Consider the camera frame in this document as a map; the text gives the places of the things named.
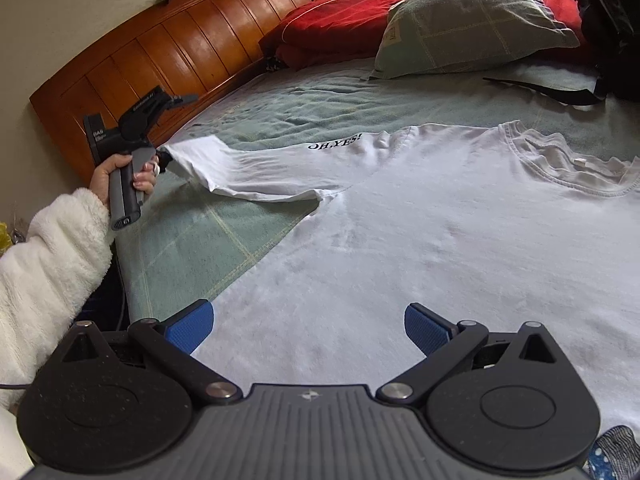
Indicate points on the white printed long-sleeve shirt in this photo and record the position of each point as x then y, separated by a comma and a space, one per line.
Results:
500, 224

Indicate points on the black backpack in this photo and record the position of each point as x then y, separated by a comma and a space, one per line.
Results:
611, 30

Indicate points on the white fleece left sleeve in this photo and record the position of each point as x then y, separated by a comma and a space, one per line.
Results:
47, 279

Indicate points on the grey green pillow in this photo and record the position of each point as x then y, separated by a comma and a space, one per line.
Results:
426, 37

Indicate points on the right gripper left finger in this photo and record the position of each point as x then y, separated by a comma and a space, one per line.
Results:
165, 349

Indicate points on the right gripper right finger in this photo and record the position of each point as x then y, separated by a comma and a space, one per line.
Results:
447, 348

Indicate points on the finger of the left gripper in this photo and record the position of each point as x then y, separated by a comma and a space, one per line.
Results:
181, 101

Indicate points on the green plaid bed blanket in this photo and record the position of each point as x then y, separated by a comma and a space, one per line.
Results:
192, 244

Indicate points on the wooden headboard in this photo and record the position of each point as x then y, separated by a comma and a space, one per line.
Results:
203, 47

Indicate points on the red quilt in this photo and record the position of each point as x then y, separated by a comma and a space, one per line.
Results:
333, 31

